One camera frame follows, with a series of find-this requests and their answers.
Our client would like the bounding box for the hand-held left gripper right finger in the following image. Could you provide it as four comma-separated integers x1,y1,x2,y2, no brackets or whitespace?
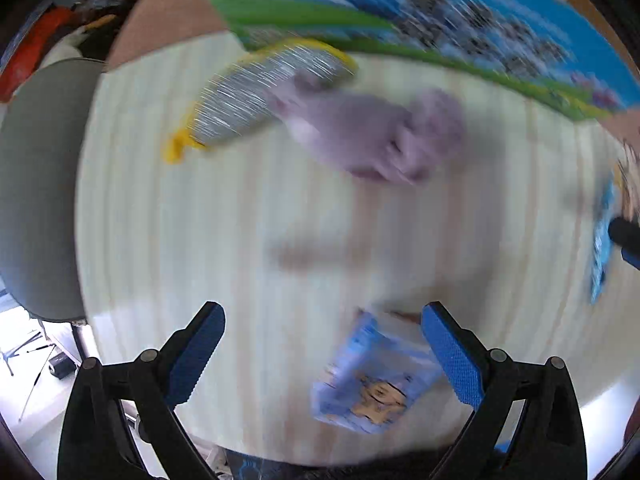
421,301,587,480

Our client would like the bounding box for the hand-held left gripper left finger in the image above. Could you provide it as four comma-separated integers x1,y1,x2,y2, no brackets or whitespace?
57,301,226,480

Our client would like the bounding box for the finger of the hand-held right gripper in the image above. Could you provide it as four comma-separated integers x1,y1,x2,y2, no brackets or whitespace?
607,217,640,271

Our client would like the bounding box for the blue printed tissue packet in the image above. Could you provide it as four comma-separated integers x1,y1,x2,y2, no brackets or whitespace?
310,309,446,436

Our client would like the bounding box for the purple plush toy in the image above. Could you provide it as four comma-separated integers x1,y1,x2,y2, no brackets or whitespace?
268,71,468,186

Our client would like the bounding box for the black tripod stand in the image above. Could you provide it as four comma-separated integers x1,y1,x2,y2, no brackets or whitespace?
0,322,76,423

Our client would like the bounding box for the grey chair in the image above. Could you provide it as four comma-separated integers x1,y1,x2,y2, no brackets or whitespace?
0,58,108,364

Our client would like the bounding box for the blue green printed poster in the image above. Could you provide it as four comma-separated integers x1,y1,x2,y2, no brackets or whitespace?
178,0,628,123

